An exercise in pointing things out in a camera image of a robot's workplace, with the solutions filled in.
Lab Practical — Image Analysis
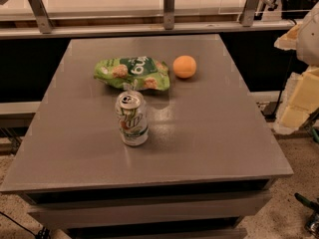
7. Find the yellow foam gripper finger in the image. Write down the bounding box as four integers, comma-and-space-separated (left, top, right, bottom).
279, 67, 319, 128
274, 24, 300, 50

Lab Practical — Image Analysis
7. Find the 7up soda can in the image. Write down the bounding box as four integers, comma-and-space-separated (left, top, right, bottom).
115, 91, 149, 146

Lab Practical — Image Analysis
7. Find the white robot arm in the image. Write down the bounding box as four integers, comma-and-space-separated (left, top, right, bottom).
274, 4, 319, 133

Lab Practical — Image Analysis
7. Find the orange ball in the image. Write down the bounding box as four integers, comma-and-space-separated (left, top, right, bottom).
172, 56, 196, 79

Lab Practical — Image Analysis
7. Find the green black tool on floor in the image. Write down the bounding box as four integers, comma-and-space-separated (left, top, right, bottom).
294, 192, 319, 236

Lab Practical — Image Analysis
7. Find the green snack chip bag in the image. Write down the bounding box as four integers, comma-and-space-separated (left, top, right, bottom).
94, 56, 169, 91

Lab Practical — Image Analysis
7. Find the grey drawer cabinet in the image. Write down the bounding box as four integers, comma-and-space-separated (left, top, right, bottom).
1, 35, 292, 239

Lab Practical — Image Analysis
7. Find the right metal railing bracket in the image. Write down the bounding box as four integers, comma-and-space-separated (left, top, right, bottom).
239, 0, 259, 27

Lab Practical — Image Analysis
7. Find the metal railing bracket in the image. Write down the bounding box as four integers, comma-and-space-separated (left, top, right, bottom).
239, 0, 259, 27
28, 0, 53, 34
163, 0, 174, 30

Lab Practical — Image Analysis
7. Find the middle metal railing bracket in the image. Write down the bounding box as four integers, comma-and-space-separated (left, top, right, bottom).
163, 0, 174, 30

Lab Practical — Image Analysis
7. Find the left metal railing bracket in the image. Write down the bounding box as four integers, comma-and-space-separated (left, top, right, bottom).
28, 0, 53, 34

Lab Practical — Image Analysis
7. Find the black floor cable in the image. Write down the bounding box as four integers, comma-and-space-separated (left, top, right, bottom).
0, 210, 52, 239

